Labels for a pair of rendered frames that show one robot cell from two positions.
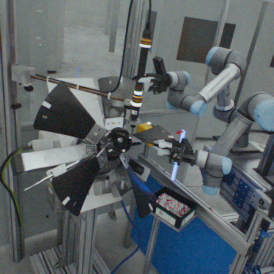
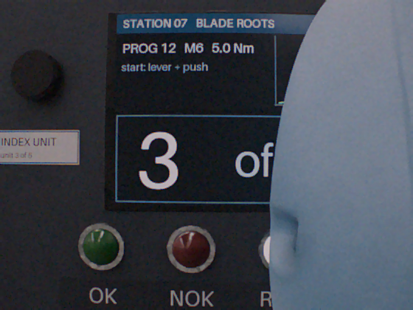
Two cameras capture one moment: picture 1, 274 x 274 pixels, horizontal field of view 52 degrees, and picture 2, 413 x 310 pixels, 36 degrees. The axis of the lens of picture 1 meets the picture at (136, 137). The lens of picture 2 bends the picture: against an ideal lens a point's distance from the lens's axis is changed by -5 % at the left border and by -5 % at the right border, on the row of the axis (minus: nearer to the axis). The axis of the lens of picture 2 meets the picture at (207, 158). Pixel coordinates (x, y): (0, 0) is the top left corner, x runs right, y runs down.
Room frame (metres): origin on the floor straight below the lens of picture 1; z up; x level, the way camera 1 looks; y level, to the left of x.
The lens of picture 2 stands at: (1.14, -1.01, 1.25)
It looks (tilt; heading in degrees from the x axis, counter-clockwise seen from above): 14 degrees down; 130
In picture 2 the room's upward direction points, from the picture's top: straight up
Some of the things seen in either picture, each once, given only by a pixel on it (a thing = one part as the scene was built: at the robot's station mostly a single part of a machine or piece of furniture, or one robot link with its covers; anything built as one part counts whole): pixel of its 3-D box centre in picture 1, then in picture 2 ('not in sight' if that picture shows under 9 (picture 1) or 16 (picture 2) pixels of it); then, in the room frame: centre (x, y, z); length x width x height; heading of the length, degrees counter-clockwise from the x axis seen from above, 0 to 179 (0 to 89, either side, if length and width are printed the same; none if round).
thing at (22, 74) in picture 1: (22, 74); not in sight; (1.39, 0.62, 1.37); 0.10 x 0.07 x 0.09; 73
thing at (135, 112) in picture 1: (140, 78); not in sight; (1.21, 0.03, 1.48); 0.04 x 0.04 x 0.46
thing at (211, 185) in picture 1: (211, 180); not in sight; (1.13, -0.38, 1.08); 0.11 x 0.08 x 0.11; 2
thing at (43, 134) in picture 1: (50, 142); not in sight; (1.55, 0.53, 0.92); 0.17 x 0.16 x 0.11; 38
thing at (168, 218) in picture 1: (171, 206); not in sight; (1.19, -0.23, 0.85); 0.22 x 0.17 x 0.07; 53
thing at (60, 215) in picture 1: (61, 205); not in sight; (1.57, 0.45, 0.42); 0.04 x 0.04 x 0.83; 38
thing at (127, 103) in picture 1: (132, 111); not in sight; (1.21, 0.03, 1.32); 0.09 x 0.07 x 0.10; 73
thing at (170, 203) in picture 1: (171, 207); not in sight; (1.19, -0.24, 0.84); 0.19 x 0.14 x 0.05; 53
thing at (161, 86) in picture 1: (157, 82); not in sight; (1.30, -0.06, 1.45); 0.12 x 0.08 x 0.09; 138
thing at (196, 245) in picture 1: (171, 242); not in sight; (1.35, -0.32, 0.45); 0.82 x 0.02 x 0.66; 38
